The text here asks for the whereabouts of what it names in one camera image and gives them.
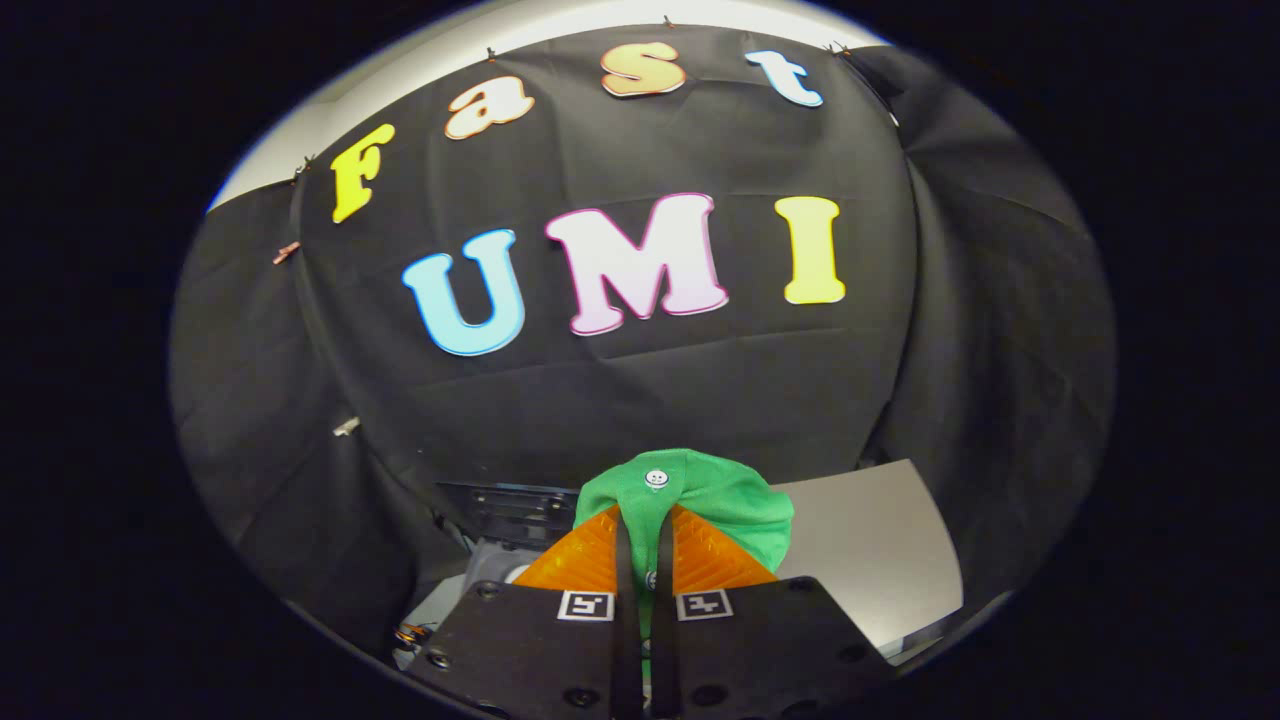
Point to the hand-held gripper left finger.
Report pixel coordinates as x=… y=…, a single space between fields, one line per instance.
x=626 y=560

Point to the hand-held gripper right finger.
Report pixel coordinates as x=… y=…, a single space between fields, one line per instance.
x=663 y=555

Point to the green polo shirt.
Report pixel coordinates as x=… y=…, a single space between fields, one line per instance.
x=725 y=500

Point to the dark grey washing machine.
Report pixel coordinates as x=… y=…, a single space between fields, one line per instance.
x=480 y=565

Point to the black backdrop cloth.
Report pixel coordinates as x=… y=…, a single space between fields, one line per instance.
x=640 y=390

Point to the silver clip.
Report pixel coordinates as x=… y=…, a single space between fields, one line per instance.
x=346 y=427

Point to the copper clip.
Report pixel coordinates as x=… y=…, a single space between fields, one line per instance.
x=287 y=252

